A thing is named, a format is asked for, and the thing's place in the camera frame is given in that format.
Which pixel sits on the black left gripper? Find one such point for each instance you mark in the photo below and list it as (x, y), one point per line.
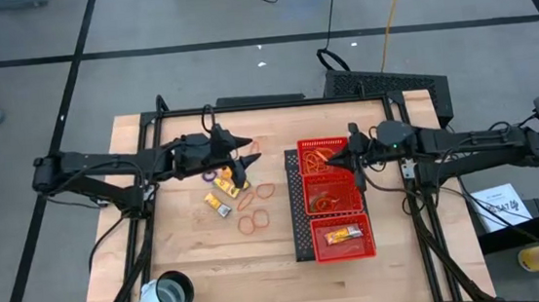
(199, 154)

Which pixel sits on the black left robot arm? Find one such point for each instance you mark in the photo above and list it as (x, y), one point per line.
(104, 160)

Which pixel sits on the red plastic mesh basket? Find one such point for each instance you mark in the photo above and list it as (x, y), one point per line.
(346, 183)
(342, 254)
(337, 142)

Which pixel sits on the yellow printed packet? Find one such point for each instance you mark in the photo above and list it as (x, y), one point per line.
(226, 187)
(343, 235)
(227, 172)

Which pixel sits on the white printed paper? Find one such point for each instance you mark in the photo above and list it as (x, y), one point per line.
(499, 204)

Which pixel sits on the yellow packet with grey end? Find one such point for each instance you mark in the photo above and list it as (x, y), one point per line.
(212, 201)

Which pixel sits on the black perforated metal shelf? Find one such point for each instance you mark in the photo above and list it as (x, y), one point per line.
(296, 207)

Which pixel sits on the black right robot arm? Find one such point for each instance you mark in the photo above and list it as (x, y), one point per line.
(469, 141)

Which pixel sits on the purple rubber band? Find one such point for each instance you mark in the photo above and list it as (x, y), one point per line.
(204, 176)

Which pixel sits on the black aluminium table frame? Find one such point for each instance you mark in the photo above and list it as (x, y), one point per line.
(294, 103)

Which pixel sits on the black perforated computer case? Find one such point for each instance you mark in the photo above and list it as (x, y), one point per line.
(381, 82)

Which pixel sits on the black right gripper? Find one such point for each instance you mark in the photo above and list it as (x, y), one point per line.
(363, 151)

